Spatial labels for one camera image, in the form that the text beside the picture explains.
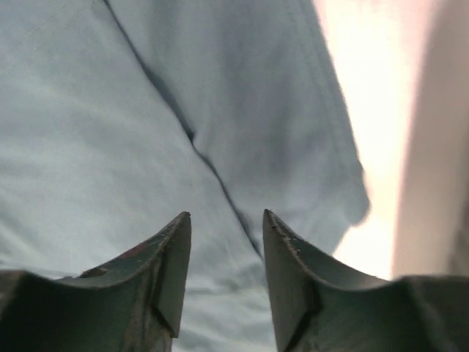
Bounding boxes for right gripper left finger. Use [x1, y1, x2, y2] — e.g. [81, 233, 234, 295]
[1, 212, 191, 352]

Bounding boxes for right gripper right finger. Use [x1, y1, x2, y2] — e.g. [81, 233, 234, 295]
[263, 211, 468, 351]

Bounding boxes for grey-blue t shirt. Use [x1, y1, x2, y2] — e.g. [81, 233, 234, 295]
[1, 1, 369, 351]

